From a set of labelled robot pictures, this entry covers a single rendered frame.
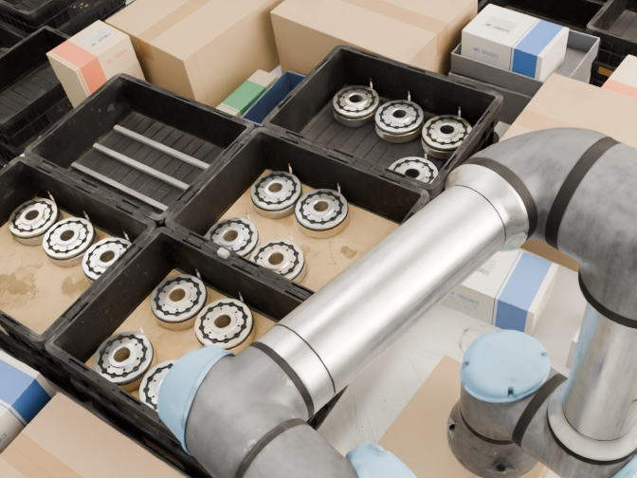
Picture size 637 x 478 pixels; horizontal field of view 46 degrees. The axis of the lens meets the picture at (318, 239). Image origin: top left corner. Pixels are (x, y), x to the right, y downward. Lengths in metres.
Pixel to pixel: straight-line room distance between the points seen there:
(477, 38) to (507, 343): 0.88
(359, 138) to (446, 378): 0.57
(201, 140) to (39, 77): 1.09
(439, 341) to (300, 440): 0.91
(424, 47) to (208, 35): 0.52
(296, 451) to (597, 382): 0.44
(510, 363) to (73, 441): 0.69
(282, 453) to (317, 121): 1.20
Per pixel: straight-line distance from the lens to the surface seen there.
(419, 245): 0.64
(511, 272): 1.41
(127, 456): 1.23
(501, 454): 1.18
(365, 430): 1.35
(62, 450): 1.28
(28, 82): 2.67
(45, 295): 1.51
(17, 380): 1.36
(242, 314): 1.30
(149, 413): 1.17
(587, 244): 0.70
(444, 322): 1.45
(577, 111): 1.57
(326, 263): 1.38
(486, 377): 1.04
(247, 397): 0.55
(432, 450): 1.24
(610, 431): 0.96
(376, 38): 1.75
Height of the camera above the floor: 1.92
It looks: 50 degrees down
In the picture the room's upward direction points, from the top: 11 degrees counter-clockwise
